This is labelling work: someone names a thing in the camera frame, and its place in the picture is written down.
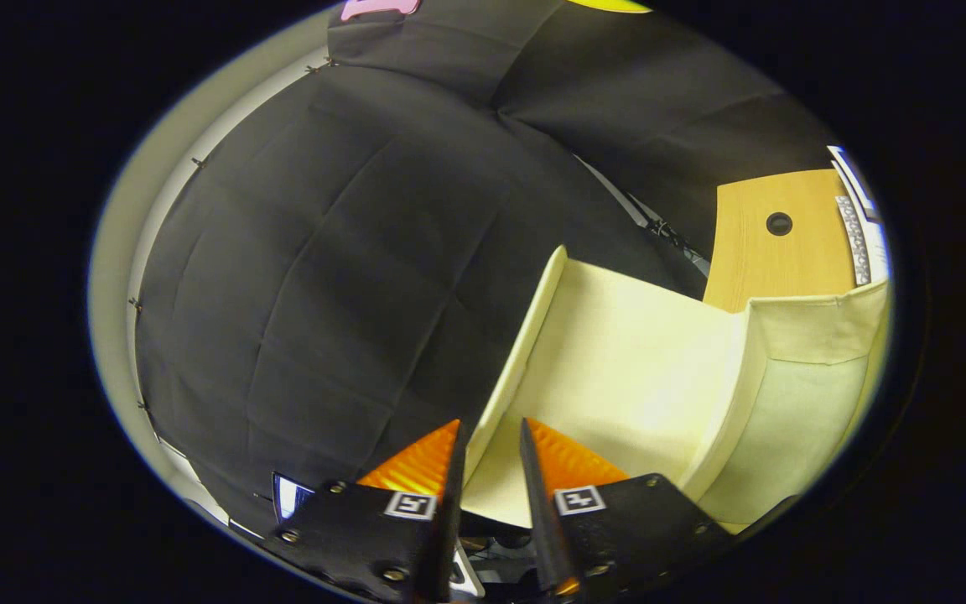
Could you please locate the beige fabric storage box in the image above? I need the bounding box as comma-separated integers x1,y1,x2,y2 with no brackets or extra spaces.
460,245,891,535

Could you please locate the white book with pale cover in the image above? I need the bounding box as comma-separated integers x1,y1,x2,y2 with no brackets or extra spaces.
827,145,882,223

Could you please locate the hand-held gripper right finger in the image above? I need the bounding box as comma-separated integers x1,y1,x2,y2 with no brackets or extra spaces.
519,418,735,601

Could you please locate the printed papers pile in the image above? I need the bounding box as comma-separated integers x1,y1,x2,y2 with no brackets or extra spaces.
272,472,316,523

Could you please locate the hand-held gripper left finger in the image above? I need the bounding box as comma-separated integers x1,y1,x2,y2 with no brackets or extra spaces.
269,419,467,604

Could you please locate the grey patterned booklet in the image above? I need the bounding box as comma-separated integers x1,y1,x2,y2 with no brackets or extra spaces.
835,195,872,286

